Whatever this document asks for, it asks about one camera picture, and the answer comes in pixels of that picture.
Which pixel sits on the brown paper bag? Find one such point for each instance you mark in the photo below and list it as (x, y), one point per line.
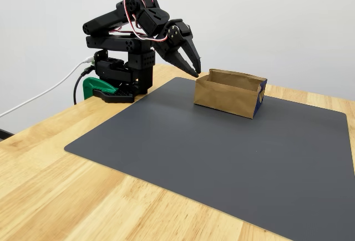
(222, 99)

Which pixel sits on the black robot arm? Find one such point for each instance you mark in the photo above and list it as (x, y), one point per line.
(111, 42)

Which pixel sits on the black controller board holder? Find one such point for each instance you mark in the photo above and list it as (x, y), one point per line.
(101, 55)

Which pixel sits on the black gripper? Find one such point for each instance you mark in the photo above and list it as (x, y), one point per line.
(172, 49)

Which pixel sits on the dark grey mat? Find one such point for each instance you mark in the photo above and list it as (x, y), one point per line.
(166, 146)

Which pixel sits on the green table clamp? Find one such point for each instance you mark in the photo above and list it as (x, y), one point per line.
(93, 85)

